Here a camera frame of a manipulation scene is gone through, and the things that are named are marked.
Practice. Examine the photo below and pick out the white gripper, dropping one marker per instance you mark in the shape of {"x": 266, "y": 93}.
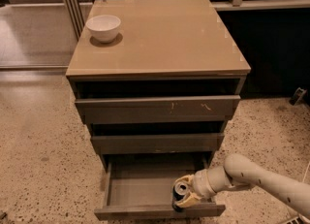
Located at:
{"x": 200, "y": 183}

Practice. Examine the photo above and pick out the blue pepsi can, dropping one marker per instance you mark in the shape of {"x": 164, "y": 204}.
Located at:
{"x": 179, "y": 192}

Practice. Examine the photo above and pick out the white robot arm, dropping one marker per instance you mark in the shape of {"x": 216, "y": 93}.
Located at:
{"x": 238, "y": 173}

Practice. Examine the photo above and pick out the middle grey drawer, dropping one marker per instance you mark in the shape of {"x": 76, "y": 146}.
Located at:
{"x": 158, "y": 143}

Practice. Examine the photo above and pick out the bottom grey open drawer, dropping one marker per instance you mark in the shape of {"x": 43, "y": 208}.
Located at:
{"x": 139, "y": 186}

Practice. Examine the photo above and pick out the top grey drawer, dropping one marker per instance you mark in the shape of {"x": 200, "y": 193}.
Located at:
{"x": 157, "y": 110}

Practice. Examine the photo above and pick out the grey drawer cabinet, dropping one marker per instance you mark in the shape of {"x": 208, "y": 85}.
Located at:
{"x": 165, "y": 48}

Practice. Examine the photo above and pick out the white ceramic bowl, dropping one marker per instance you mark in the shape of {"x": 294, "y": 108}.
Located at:
{"x": 104, "y": 28}

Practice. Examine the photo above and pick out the small dark floor bracket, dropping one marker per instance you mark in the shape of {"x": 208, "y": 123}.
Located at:
{"x": 298, "y": 95}

